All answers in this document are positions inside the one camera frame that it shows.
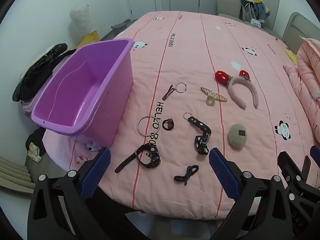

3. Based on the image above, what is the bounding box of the large silver bangle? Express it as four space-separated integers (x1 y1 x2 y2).
137 116 161 138

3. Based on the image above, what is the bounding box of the pile of clothes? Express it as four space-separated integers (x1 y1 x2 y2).
237 0 270 23

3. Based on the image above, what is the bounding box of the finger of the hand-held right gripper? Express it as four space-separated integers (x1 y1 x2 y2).
277 151 304 193
304 145 320 188

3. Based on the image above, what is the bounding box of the black puffer jacket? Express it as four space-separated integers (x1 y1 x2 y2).
12 43 77 103

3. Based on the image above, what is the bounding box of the yellow cloth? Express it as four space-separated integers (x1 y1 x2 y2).
285 49 298 65

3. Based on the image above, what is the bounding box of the black patterned strap keychain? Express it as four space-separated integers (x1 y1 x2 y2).
183 112 213 155

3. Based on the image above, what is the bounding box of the pink fluffy strawberry headband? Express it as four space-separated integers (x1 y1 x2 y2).
214 69 259 110

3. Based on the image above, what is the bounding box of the black studded strap bracelet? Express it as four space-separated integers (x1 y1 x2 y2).
114 144 162 174

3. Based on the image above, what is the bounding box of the cream crumpled cloth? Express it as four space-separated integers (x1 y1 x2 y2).
27 142 43 163

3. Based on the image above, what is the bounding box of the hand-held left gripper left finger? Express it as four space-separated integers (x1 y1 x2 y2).
27 147 125 240

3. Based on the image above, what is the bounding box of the black bow hair tie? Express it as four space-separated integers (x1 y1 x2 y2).
174 165 199 186

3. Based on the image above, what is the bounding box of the brown snap hair clip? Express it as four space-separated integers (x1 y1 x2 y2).
162 84 176 101

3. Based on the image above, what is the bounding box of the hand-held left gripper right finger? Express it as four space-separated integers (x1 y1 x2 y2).
209 147 308 240

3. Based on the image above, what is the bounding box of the dark cloth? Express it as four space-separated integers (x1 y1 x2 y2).
25 129 47 155

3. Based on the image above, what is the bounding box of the beige ribbed panel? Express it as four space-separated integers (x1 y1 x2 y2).
0 155 35 194

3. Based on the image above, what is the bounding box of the pink printed bed cover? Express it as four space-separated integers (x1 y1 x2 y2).
42 10 320 220

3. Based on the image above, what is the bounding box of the beige padded headboard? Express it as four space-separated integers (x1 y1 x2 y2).
282 12 313 54

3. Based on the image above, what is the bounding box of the grey round stool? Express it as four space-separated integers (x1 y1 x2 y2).
112 21 129 34

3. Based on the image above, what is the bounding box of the pink puffy quilt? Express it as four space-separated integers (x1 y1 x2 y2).
282 37 320 140

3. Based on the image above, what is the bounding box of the brown beaded hair tie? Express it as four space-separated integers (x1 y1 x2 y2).
162 117 175 132

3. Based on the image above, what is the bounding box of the white and yellow plush toy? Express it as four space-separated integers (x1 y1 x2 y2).
69 4 100 50

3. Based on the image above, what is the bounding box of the purple plastic bin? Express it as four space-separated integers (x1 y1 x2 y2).
31 38 134 148

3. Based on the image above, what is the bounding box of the gold pearl claw clip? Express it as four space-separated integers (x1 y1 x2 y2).
200 86 228 106

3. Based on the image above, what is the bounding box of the beige cushioned chair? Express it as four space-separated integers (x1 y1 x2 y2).
214 0 283 38

